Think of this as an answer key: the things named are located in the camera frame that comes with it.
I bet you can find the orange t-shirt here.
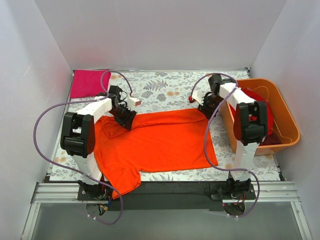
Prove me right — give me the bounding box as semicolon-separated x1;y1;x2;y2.
94;108;218;199

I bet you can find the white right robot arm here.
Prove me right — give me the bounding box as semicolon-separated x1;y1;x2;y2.
189;73;269;200

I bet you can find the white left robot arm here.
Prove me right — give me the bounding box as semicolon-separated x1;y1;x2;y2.
60;85;141;200

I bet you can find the floral patterned tablecloth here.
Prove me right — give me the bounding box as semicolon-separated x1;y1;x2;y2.
47;70;281;182

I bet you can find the folded magenta t-shirt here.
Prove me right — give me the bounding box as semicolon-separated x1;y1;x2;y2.
70;69;111;99

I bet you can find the red t-shirt in basket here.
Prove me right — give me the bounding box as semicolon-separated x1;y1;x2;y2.
241;88;281;146

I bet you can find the orange plastic basket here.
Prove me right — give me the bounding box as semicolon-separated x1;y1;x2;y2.
220;78;301;158

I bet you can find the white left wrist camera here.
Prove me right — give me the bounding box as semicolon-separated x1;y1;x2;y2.
126;97;142;108

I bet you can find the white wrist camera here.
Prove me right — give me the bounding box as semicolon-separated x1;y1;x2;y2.
188;90;205;105
126;97;142;108

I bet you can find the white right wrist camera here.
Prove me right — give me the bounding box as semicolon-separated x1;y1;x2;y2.
188;90;205;105

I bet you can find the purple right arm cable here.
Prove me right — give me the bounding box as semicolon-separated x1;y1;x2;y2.
191;72;261;219

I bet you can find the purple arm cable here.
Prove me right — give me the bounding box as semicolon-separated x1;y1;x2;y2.
191;72;261;219
33;70;137;225

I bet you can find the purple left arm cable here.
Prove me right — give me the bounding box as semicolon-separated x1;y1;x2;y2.
33;70;137;225

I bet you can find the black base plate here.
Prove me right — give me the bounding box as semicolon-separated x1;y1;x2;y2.
76;180;257;212

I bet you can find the aluminium frame rail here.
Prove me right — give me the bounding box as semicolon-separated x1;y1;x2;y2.
21;181;312;240

